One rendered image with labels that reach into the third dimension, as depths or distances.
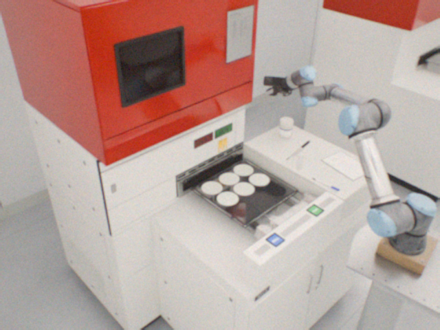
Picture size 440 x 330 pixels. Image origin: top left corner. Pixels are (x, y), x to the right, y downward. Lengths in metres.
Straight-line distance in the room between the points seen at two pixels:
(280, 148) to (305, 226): 0.58
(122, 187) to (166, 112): 0.37
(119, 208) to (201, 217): 0.38
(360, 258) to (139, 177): 1.00
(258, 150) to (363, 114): 0.65
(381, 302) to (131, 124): 1.35
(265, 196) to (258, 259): 0.46
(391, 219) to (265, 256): 0.49
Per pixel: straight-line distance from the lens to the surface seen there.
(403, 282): 1.94
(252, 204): 2.00
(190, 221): 2.02
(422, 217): 1.86
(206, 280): 1.92
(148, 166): 1.90
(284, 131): 2.34
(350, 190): 2.07
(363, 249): 2.01
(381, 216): 1.76
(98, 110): 1.59
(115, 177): 1.82
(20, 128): 3.29
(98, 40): 1.51
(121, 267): 2.15
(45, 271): 3.09
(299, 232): 1.81
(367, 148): 1.81
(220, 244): 1.92
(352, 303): 2.88
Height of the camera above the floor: 2.19
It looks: 35 degrees down
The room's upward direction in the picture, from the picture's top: 1 degrees clockwise
